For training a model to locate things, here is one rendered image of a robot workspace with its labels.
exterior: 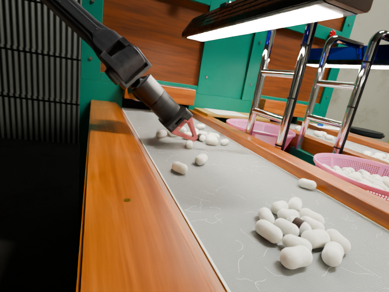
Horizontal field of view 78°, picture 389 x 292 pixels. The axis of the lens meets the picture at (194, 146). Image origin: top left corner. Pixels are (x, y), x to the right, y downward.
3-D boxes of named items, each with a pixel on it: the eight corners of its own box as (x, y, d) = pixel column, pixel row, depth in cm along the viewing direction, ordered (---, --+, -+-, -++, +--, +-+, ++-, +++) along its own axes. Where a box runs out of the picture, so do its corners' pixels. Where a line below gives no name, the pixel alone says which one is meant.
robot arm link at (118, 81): (105, 69, 50) (135, 44, 51) (99, 73, 60) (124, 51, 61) (143, 113, 55) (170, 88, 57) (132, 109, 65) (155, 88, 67)
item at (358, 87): (332, 178, 76) (384, 25, 64) (287, 156, 94) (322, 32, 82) (370, 176, 84) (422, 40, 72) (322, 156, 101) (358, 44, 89)
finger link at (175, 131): (198, 126, 69) (176, 103, 64) (208, 132, 62) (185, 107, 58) (181, 143, 69) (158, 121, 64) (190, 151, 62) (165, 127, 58)
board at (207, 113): (206, 116, 100) (207, 113, 99) (193, 109, 113) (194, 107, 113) (270, 121, 113) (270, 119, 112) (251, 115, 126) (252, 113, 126)
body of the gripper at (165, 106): (179, 106, 65) (160, 86, 62) (191, 113, 56) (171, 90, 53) (162, 123, 65) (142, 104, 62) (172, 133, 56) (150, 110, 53)
